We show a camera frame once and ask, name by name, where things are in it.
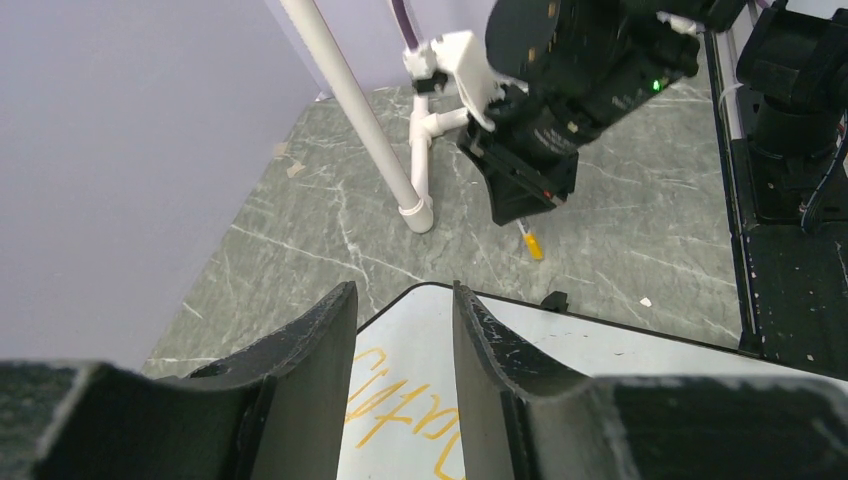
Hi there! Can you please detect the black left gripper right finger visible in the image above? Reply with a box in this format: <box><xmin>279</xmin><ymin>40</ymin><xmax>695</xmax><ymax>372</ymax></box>
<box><xmin>452</xmin><ymin>283</ymin><xmax>847</xmax><ymax>479</ymax></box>

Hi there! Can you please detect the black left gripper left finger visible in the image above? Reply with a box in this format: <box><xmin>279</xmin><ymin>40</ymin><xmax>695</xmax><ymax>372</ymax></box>
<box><xmin>1</xmin><ymin>282</ymin><xmax>358</xmax><ymax>479</ymax></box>

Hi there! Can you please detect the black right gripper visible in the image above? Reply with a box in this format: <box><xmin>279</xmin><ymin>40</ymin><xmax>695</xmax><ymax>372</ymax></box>
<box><xmin>457</xmin><ymin>1</ymin><xmax>701</xmax><ymax>226</ymax></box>

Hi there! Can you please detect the yellow marker cap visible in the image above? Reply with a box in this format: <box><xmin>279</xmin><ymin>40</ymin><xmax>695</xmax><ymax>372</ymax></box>
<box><xmin>523</xmin><ymin>233</ymin><xmax>545</xmax><ymax>261</ymax></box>

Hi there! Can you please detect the white whiteboard black frame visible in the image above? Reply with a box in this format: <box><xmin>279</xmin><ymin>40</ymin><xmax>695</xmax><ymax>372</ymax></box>
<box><xmin>338</xmin><ymin>284</ymin><xmax>847</xmax><ymax>479</ymax></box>

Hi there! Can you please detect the white PVC pipe frame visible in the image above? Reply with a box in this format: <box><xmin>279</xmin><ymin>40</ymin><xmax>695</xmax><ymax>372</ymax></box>
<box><xmin>256</xmin><ymin>1</ymin><xmax>490</xmax><ymax>232</ymax></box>

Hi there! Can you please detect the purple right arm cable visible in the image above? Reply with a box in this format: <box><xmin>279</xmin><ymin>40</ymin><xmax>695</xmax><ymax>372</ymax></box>
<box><xmin>389</xmin><ymin>0</ymin><xmax>424</xmax><ymax>52</ymax></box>

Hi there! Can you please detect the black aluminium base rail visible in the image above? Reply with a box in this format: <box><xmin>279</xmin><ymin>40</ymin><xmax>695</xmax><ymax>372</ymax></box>
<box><xmin>704</xmin><ymin>34</ymin><xmax>847</xmax><ymax>380</ymax></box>

